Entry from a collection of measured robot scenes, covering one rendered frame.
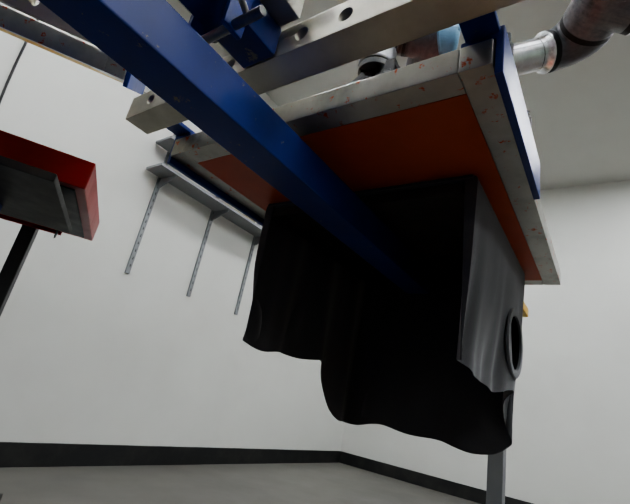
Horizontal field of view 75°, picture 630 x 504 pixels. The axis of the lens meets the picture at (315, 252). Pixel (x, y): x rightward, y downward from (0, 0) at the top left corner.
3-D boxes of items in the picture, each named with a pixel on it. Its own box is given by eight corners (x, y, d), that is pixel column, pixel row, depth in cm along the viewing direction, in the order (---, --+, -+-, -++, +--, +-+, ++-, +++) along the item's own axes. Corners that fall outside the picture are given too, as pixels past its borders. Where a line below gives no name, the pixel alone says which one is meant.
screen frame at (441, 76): (359, 284, 138) (360, 274, 140) (560, 285, 105) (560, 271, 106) (169, 155, 79) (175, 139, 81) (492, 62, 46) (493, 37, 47)
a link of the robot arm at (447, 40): (449, 55, 94) (400, 50, 95) (463, 11, 83) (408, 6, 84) (446, 82, 91) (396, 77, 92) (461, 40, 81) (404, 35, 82)
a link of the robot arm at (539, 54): (572, 42, 107) (392, 85, 105) (597, 3, 97) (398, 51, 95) (593, 75, 103) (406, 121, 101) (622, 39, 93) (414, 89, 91)
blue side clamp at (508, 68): (507, 203, 71) (508, 167, 73) (540, 199, 68) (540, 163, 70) (457, 83, 48) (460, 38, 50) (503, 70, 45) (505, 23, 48)
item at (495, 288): (481, 421, 94) (488, 272, 105) (523, 429, 89) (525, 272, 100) (403, 400, 59) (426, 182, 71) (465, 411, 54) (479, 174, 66)
